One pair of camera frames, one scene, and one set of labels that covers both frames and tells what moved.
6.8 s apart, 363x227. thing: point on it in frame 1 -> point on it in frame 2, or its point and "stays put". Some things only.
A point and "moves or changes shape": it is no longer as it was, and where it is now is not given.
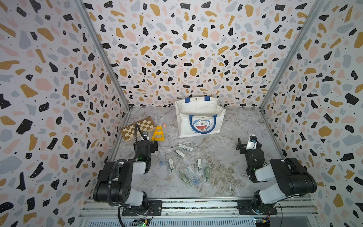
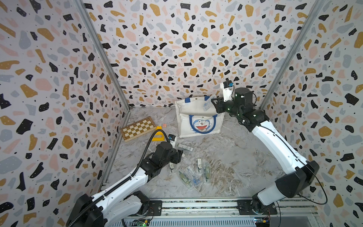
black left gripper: x=152 y=146 -> x=177 y=156
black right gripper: x=240 y=146 -> x=221 y=103
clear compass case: x=162 y=157 moves or changes shape
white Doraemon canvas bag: x=198 y=115 stays put
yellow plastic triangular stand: x=158 y=135 stays put
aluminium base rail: x=297 y=213 stays put
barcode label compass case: x=185 y=147 stays put
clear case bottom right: x=194 y=176 stays put
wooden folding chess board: x=128 y=131 stays put
